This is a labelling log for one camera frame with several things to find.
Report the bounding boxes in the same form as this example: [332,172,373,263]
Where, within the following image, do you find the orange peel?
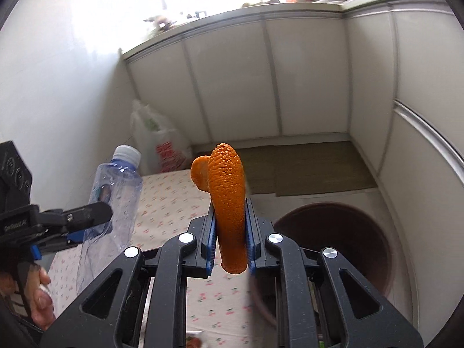
[190,143,248,274]

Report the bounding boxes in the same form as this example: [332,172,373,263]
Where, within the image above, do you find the white kitchen base cabinets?
[123,0,463,341]

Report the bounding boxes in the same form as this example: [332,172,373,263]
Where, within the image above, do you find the black camera box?
[0,141,32,213]

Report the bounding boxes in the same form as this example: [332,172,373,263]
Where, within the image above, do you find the person's left hand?
[1,264,56,340]

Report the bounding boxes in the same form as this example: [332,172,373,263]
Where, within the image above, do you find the green floor mat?
[236,142,377,196]

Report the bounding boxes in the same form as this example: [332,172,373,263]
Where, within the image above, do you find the brown round trash bin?
[249,202,394,331]

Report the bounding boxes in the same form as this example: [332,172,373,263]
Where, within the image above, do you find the white plastic shopping bag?
[130,100,193,175]

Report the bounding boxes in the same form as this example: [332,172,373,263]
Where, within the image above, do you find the cherry pattern tablecloth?
[49,171,275,347]

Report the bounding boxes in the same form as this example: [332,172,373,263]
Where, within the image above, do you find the clear plastic water bottle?
[75,144,144,296]

